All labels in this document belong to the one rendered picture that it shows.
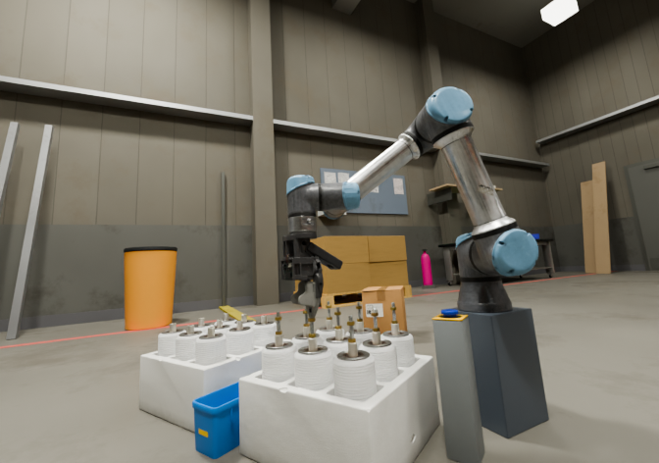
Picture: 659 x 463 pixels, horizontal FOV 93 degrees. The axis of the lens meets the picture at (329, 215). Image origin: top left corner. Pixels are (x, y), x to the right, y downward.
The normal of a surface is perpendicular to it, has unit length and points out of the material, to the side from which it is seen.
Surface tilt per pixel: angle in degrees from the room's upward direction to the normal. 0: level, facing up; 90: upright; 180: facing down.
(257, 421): 90
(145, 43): 90
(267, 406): 90
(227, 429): 92
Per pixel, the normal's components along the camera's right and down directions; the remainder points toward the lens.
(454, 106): 0.02, -0.29
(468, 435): -0.59, -0.10
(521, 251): 0.11, -0.04
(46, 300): 0.44, -0.17
